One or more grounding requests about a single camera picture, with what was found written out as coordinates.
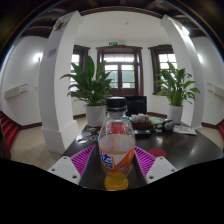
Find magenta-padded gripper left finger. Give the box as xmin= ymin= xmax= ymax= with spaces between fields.
xmin=47 ymin=144 xmax=101 ymax=187

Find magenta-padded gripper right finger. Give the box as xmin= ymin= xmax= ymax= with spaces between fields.
xmin=132 ymin=145 xmax=178 ymax=186

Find orange soda plastic bottle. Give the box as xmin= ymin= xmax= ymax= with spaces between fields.
xmin=98 ymin=96 xmax=137 ymax=192

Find brown box of white items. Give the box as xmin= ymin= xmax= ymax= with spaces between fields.
xmin=129 ymin=113 xmax=154 ymax=131

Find grey round balls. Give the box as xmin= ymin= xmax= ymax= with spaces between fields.
xmin=162 ymin=119 xmax=176 ymax=132

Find light green packet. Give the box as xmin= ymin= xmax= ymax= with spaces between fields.
xmin=148 ymin=116 xmax=165 ymax=126

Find printed paper booklet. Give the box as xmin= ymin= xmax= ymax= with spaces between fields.
xmin=173 ymin=124 xmax=198 ymax=136

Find black chair back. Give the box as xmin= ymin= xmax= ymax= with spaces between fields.
xmin=125 ymin=95 xmax=148 ymax=117

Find red carpeted staircase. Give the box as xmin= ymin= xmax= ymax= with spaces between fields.
xmin=218 ymin=119 xmax=224 ymax=141
xmin=0 ymin=111 xmax=20 ymax=158

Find leafy plant in white pot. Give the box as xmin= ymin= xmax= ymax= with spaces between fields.
xmin=60 ymin=55 xmax=114 ymax=128
xmin=153 ymin=61 xmax=202 ymax=125

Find dark wooden double door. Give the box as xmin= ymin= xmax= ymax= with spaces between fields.
xmin=95 ymin=44 xmax=144 ymax=98

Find dark wooden framed window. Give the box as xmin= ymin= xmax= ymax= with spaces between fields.
xmin=70 ymin=44 xmax=91 ymax=93
xmin=148 ymin=44 xmax=178 ymax=95

